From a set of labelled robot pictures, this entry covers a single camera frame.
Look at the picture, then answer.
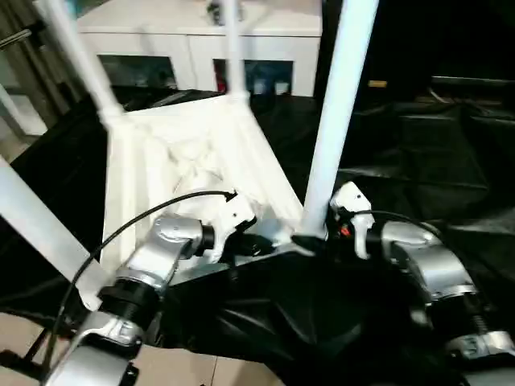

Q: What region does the white plastic table top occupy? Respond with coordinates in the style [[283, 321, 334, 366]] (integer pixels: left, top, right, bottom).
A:
[[78, 90, 319, 313]]

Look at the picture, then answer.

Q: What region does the black plastic mat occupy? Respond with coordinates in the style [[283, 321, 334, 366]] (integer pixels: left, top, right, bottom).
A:
[[0, 86, 515, 386]]

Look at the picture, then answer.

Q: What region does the dark horizontal bar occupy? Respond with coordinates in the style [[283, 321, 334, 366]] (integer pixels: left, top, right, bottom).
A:
[[432, 75, 515, 88]]

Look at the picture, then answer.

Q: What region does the black fabric backdrop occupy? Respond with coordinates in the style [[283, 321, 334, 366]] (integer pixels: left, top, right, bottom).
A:
[[317, 0, 515, 113]]

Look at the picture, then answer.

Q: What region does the white glass-door cabinet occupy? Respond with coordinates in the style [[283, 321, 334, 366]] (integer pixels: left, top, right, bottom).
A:
[[76, 0, 323, 97]]

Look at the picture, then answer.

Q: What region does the black bundle in clear bag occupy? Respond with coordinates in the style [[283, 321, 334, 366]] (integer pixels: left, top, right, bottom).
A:
[[207, 0, 245, 21]]

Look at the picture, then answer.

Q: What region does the grey metal tripod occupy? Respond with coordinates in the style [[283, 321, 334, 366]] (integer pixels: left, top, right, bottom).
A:
[[0, 0, 93, 133]]

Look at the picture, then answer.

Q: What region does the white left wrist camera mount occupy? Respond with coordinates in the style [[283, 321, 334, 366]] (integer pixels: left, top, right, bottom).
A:
[[211, 192, 258, 265]]

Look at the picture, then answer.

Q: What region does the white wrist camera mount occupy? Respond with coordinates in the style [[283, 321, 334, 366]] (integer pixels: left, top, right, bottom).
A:
[[211, 192, 258, 265], [329, 180, 373, 259]]

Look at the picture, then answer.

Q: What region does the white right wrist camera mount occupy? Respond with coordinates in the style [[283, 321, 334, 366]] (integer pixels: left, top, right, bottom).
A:
[[329, 180, 373, 259]]

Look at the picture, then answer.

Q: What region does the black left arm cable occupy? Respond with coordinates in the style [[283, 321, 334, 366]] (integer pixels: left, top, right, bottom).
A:
[[43, 189, 239, 363]]

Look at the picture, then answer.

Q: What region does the black folding table frame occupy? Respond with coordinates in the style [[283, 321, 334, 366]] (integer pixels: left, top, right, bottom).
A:
[[0, 321, 57, 381]]

